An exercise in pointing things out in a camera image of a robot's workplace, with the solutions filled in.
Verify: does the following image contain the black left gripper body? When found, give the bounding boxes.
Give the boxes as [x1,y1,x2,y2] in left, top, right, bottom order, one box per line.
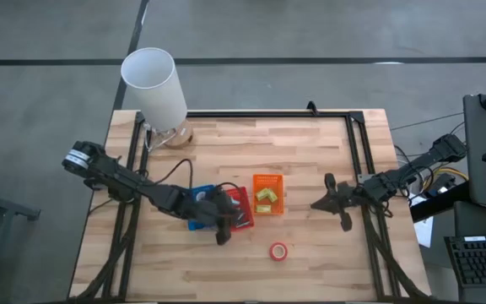
[190,188,232,247]

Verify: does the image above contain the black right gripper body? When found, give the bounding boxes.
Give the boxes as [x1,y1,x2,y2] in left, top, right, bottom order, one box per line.
[325,172,365,233]

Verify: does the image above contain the red tape roll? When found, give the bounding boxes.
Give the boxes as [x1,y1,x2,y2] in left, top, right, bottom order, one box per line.
[268,242,289,263]

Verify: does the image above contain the red plastic basket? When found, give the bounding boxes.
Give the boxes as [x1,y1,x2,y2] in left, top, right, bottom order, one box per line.
[225,186,256,232]

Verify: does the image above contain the blue plastic basket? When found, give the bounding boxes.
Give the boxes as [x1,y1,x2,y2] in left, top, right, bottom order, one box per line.
[186,184,219,231]

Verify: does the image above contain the orange plastic basket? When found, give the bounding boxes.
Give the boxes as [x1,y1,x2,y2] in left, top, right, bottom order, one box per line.
[251,173,285,216]

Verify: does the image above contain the white paper sheet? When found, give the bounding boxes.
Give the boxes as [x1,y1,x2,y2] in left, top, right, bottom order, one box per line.
[406,190,435,249]

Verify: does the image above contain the black desk edge bar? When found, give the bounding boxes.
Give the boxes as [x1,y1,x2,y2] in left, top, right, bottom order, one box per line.
[409,181,472,224]

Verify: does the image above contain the black box with blue lights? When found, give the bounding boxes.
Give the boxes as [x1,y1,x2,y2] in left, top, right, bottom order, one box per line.
[430,173,457,198]

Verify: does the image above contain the table lamp with white shade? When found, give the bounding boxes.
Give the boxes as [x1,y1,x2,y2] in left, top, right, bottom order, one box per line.
[120,46,195,149]

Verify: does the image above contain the black keyboard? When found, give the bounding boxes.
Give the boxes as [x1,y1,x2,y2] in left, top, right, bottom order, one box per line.
[444,234,486,289]

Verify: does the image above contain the grey metal base plate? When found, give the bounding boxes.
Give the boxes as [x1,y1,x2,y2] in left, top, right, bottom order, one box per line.
[357,171,379,185]

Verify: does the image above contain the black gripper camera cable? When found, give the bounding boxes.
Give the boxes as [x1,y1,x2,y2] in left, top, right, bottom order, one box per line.
[154,158,244,191]

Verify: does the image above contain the black aluminium table frame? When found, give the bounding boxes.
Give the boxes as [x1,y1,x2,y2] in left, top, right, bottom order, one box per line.
[67,110,434,303]

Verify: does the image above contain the yellow power cable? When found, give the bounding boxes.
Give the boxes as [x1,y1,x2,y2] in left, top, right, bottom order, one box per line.
[422,164,470,191]

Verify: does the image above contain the thin black floor cable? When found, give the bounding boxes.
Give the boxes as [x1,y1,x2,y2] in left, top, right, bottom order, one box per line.
[390,111,466,132]

